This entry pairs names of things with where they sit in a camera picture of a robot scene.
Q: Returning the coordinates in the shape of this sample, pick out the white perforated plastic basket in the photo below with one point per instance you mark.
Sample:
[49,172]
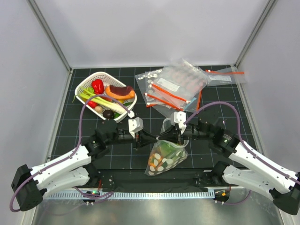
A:
[107,80]

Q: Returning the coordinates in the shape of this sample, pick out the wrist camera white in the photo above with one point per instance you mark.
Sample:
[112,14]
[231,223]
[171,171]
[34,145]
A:
[178,118]
[135,125]

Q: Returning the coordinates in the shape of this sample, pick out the left aluminium frame post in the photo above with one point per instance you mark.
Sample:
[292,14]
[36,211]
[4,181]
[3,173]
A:
[41,19]

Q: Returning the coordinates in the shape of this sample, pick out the red bell pepper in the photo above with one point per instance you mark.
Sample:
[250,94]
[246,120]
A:
[98,86]

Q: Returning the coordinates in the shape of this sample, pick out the right aluminium frame post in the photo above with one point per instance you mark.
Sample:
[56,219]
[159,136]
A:
[255,31]

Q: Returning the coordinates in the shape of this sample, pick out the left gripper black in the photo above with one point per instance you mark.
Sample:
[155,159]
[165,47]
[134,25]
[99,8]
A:
[146,139]

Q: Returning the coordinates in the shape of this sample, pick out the orange red tomato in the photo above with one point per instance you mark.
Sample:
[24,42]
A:
[155,160]

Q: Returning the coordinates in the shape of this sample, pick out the aluminium frame post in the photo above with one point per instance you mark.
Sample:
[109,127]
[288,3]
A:
[41,19]
[255,31]

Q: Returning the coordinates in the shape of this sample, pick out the dark red sausage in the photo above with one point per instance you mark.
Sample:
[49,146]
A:
[120,91]

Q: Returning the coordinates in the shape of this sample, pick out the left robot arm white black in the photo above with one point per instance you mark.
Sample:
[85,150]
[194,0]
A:
[74,168]

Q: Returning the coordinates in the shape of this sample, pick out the red chili pepper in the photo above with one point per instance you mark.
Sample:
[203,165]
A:
[92,104]

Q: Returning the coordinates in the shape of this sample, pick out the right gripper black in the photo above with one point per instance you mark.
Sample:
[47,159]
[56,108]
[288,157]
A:
[171,135]

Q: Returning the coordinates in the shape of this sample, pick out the green lettuce head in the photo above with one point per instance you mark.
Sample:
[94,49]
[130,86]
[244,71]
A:
[168,148]

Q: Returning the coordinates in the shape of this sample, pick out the slotted cable duct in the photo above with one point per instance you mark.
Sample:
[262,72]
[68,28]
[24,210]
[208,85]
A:
[75,195]

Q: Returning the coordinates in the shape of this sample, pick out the beige small mushroom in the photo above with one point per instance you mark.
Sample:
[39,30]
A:
[98,109]

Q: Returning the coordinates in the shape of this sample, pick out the dark purple round fruit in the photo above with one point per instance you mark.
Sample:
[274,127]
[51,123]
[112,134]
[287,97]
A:
[108,114]

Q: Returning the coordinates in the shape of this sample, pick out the clear dotted zip bag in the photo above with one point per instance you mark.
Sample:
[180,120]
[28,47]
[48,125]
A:
[168,162]

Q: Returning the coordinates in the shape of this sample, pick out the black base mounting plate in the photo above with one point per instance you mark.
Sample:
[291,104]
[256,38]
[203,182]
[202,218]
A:
[184,180]

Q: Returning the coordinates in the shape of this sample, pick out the flat zip bag red zipper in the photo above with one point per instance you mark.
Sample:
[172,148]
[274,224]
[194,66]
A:
[224,77]

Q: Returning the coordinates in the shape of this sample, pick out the pile of zip bags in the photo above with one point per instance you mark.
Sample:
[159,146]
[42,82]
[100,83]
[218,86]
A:
[177,87]

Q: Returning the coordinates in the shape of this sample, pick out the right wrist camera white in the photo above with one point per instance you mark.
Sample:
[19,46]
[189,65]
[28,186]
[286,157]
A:
[178,118]

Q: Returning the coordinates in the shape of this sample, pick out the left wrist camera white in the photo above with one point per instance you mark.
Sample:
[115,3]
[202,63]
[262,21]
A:
[135,125]

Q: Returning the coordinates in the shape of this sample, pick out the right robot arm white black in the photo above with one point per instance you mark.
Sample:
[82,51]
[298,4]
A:
[280,185]

